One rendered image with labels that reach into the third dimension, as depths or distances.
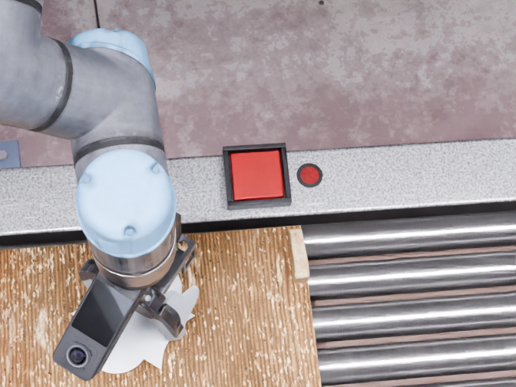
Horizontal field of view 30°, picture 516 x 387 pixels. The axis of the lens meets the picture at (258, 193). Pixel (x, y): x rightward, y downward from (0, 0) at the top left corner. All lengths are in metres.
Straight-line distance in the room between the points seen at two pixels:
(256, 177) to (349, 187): 0.12
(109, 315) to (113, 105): 0.22
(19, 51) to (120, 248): 0.17
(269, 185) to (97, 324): 0.32
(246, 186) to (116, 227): 0.43
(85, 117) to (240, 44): 1.52
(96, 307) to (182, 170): 0.30
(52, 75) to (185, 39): 1.54
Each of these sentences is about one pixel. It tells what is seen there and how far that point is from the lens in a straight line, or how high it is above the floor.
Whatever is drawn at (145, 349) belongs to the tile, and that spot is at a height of 0.95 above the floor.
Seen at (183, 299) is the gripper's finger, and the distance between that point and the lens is 1.01.
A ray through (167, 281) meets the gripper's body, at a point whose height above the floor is 1.09.
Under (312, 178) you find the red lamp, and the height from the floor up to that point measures 0.92.
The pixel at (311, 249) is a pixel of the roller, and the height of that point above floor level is 0.91.
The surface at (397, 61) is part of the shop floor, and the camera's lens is 2.31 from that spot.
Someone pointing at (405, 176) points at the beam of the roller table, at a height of 0.91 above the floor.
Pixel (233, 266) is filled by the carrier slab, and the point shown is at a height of 0.94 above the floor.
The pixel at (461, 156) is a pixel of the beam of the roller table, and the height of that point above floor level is 0.92.
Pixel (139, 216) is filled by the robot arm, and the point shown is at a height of 1.30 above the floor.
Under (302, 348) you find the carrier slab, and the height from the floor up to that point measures 0.94.
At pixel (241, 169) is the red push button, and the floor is 0.93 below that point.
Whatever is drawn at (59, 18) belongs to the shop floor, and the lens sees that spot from 2.32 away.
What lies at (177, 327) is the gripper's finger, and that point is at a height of 1.03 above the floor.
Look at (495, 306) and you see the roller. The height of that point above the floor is 0.92.
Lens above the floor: 2.00
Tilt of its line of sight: 70 degrees down
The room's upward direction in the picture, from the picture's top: 11 degrees clockwise
